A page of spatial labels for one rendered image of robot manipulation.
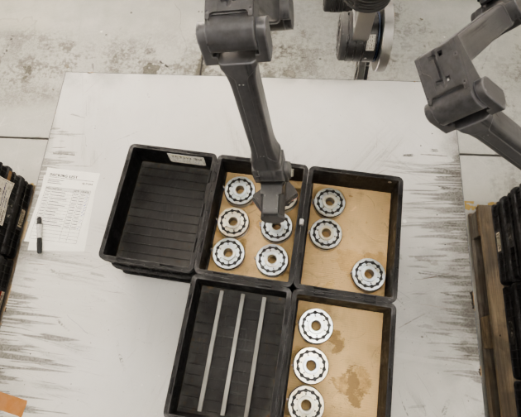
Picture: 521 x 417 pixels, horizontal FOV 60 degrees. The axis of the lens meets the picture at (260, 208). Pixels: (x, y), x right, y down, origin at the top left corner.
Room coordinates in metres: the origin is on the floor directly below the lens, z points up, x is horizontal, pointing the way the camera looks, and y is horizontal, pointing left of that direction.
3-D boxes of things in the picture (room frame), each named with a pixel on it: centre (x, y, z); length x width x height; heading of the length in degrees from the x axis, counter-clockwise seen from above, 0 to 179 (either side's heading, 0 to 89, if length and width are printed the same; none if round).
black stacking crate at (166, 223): (0.54, 0.31, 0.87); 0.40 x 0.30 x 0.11; 165
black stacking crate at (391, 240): (0.38, -0.26, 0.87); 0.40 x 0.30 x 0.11; 165
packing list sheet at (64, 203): (0.67, 0.73, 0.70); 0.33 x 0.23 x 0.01; 170
